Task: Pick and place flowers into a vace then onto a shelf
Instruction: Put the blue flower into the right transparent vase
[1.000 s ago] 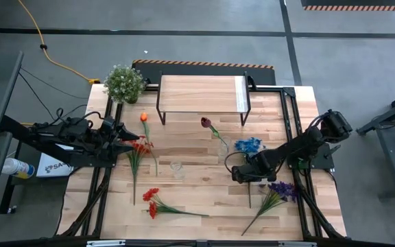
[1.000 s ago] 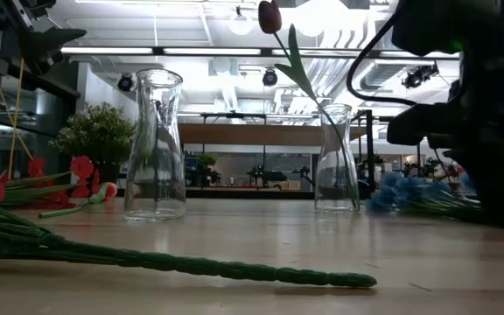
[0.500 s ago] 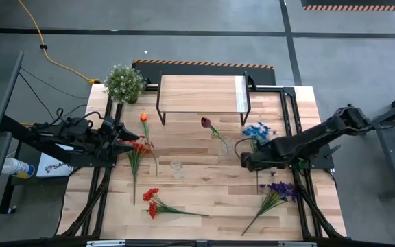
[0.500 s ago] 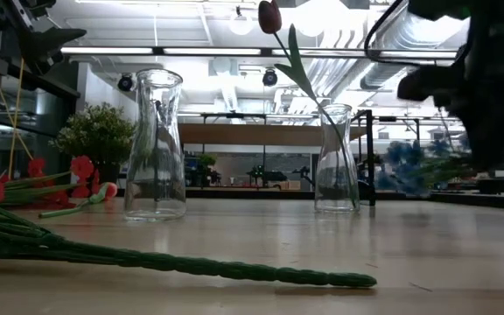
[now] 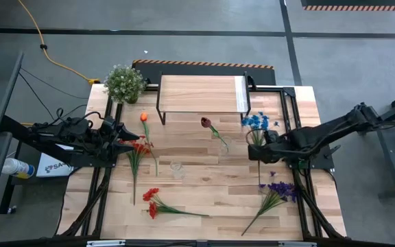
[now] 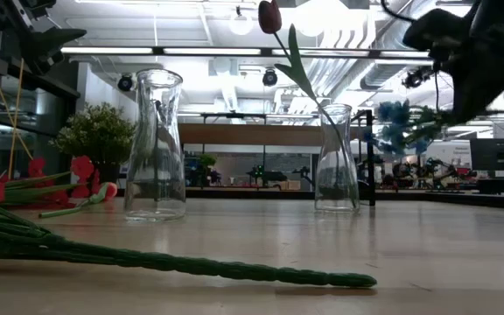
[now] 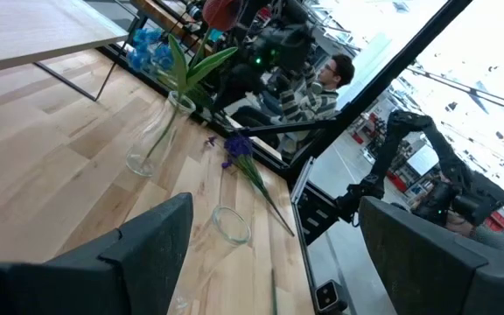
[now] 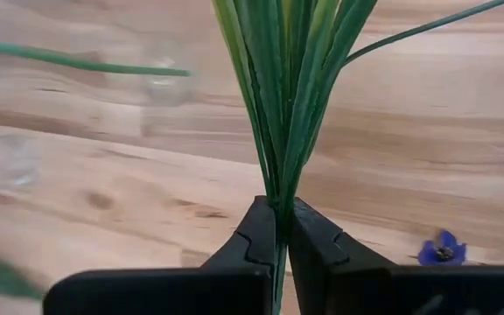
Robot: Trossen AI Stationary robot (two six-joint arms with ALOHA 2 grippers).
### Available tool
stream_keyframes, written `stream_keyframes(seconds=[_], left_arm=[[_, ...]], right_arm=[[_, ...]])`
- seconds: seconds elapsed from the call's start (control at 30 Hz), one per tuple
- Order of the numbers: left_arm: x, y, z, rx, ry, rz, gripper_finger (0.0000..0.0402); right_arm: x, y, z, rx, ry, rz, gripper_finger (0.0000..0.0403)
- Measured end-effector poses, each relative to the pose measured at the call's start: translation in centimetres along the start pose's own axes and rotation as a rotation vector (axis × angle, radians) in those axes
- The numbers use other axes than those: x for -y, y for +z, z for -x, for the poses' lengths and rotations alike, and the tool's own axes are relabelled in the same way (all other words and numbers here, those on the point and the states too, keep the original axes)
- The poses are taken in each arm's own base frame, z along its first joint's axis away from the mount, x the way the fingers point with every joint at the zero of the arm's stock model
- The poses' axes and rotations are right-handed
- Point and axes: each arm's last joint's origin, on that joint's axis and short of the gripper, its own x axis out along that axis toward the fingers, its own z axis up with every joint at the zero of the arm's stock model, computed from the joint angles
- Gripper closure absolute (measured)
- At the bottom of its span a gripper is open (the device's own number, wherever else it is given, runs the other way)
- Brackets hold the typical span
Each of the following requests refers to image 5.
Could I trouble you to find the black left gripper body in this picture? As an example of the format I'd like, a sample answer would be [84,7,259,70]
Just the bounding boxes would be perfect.
[91,132,118,157]

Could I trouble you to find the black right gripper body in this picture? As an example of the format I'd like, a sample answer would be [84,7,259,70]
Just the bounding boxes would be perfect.
[265,144,289,165]

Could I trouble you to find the red flower bunch thin stems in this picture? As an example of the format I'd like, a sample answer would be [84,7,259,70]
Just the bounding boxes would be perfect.
[120,135,154,207]

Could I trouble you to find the orange artificial tulip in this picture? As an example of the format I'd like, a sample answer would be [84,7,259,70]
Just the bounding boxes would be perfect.
[139,112,159,178]

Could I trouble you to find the clear glass vase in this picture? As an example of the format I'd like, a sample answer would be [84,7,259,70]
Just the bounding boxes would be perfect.
[219,135,233,158]
[169,159,187,180]

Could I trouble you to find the blue artificial flower bunch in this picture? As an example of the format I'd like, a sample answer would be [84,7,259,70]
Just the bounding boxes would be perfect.
[241,110,280,188]

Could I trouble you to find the purple artificial flower bunch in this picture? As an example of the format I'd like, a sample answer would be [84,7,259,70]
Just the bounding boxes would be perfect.
[241,180,298,237]

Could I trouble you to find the red flower sprig thick stem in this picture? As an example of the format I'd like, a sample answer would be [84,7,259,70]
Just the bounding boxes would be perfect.
[141,187,210,220]

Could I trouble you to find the dark red artificial tulip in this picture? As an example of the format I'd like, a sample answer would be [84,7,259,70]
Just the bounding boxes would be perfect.
[200,116,229,148]

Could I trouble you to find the wooden shelf black legs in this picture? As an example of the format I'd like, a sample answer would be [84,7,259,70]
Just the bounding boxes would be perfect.
[155,71,252,127]

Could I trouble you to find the potted plant white blossoms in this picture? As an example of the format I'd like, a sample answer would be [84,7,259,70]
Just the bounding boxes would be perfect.
[103,64,147,105]

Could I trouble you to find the white cardboard box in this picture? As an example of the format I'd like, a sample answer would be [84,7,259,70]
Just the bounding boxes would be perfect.
[35,143,75,178]

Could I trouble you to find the white bottle yellow blue label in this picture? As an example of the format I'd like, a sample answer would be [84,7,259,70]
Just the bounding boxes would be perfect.
[1,157,36,180]

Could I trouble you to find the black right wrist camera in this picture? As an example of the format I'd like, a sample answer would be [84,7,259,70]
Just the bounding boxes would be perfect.
[265,130,280,146]

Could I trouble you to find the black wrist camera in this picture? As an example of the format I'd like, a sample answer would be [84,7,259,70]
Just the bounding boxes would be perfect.
[265,130,280,146]
[99,115,117,135]

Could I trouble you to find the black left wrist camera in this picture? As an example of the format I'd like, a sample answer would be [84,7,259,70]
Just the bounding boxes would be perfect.
[99,115,117,135]

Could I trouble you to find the black floor cable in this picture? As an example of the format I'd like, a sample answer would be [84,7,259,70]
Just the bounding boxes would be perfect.
[18,67,91,101]

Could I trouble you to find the silver aluminium bracket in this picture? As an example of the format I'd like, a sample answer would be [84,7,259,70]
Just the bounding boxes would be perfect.
[278,241,318,247]
[86,239,127,247]

